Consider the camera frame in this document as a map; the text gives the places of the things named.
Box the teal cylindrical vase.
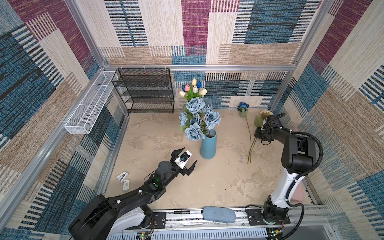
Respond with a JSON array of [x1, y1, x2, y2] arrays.
[[200, 130, 217, 159]]

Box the dark blue artificial rose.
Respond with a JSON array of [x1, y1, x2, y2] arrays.
[[237, 102, 253, 164]]

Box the pink rectangular pad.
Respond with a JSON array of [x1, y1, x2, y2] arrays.
[[291, 182, 306, 203]]

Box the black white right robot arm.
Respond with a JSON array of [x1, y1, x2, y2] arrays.
[[255, 114, 324, 225]]

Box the blue-grey oval pad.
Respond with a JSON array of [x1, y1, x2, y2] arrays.
[[202, 206, 236, 224]]

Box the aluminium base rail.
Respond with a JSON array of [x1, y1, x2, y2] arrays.
[[105, 206, 340, 240]]

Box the white wire mesh basket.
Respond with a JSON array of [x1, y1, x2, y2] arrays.
[[65, 71, 115, 135]]

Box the black wire shelf rack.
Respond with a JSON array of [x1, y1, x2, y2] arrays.
[[112, 68, 175, 114]]

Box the beige artificial flower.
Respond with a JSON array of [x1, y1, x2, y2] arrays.
[[247, 110, 274, 164]]

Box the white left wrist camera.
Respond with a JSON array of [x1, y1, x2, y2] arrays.
[[175, 151, 192, 170]]

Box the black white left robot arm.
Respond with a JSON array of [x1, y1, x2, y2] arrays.
[[68, 148, 196, 240]]

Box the blue-grey artificial rose bunch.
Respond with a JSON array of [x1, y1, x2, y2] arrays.
[[179, 97, 222, 142]]

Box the small white paper tags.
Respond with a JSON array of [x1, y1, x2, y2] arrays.
[[116, 172, 130, 191]]

